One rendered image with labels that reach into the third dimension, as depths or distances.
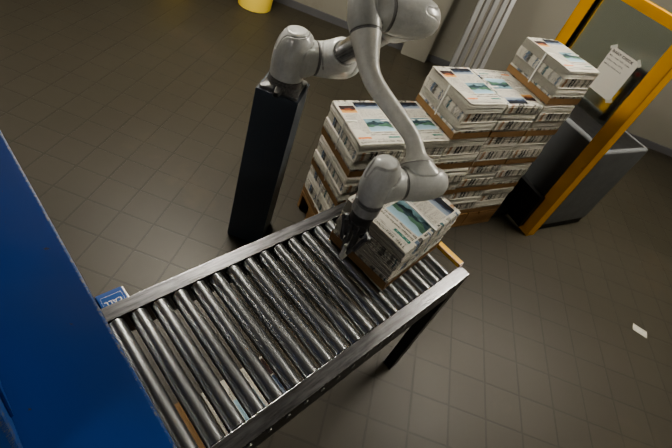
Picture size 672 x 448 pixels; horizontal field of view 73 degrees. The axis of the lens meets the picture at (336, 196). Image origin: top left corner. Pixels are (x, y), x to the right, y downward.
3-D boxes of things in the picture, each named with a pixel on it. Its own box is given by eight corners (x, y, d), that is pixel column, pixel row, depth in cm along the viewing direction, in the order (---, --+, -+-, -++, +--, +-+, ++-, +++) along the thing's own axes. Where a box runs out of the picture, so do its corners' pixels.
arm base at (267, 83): (254, 91, 197) (257, 79, 194) (271, 70, 214) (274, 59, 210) (294, 106, 198) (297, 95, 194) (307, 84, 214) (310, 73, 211)
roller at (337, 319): (279, 247, 172) (281, 239, 169) (360, 345, 152) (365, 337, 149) (268, 252, 169) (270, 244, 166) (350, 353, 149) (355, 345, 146)
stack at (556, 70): (432, 189, 354) (524, 35, 269) (461, 186, 368) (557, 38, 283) (459, 226, 331) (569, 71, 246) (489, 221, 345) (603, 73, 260)
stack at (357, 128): (295, 204, 299) (330, 98, 244) (433, 189, 354) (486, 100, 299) (317, 250, 276) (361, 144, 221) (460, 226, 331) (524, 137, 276)
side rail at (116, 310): (369, 204, 215) (377, 186, 207) (376, 212, 213) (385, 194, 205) (56, 349, 131) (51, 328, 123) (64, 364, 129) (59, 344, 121)
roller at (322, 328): (265, 254, 168) (267, 245, 165) (347, 355, 148) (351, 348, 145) (253, 259, 165) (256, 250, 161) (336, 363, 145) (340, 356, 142)
